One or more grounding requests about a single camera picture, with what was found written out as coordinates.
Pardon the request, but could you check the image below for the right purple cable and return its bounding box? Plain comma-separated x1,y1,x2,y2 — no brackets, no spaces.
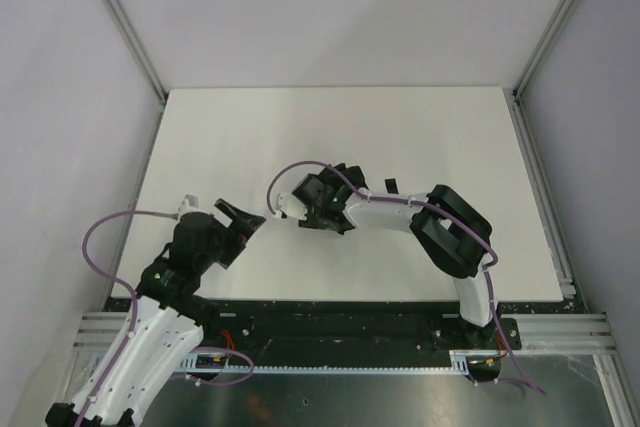
265,160,548,396

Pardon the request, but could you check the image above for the grey cable duct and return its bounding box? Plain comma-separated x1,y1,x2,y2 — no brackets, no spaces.
172,351,499,383

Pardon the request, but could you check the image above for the purple cable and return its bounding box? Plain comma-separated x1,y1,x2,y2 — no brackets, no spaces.
265,160,548,396
74,210,181,427

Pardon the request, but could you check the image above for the right aluminium frame post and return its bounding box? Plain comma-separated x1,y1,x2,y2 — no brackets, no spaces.
512,0,581,100

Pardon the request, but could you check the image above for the left aluminium frame post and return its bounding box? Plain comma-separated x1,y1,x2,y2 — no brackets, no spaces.
101,0,168,105

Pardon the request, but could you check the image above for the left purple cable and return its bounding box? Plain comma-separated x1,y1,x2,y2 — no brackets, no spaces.
74,210,181,427

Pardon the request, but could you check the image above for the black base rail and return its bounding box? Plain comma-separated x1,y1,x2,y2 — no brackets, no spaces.
203,300,521,367

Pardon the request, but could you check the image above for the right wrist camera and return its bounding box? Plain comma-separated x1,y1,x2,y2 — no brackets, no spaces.
273,192,308,220

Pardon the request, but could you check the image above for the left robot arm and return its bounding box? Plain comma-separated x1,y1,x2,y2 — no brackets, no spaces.
45,195,266,426

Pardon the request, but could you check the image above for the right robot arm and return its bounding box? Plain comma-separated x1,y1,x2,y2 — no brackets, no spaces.
276,163,500,349

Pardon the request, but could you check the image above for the black folding umbrella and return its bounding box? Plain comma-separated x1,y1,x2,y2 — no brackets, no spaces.
385,178,399,194

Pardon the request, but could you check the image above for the aluminium frame post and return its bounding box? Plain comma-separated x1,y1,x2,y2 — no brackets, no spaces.
101,0,168,105
512,0,581,100

